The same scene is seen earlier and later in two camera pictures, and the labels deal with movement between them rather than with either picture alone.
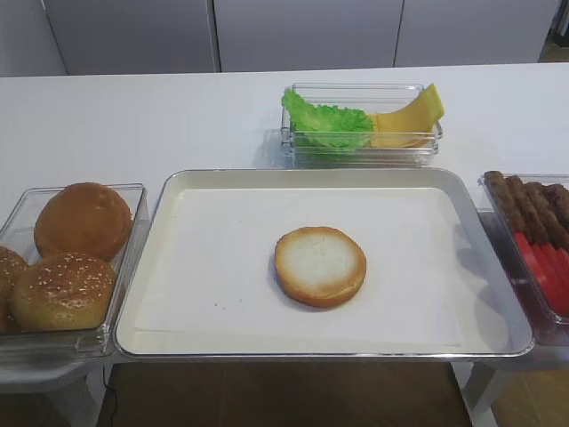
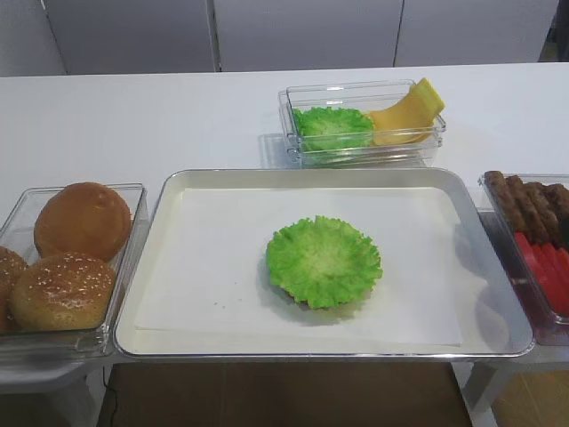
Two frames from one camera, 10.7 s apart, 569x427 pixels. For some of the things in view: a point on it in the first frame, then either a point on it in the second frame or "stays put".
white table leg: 476,382 stays put
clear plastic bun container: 65,256 stays put
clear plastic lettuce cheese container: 357,125 stays put
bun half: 319,266 to 336,308
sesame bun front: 62,292 stays put
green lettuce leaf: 306,116 to 324,262
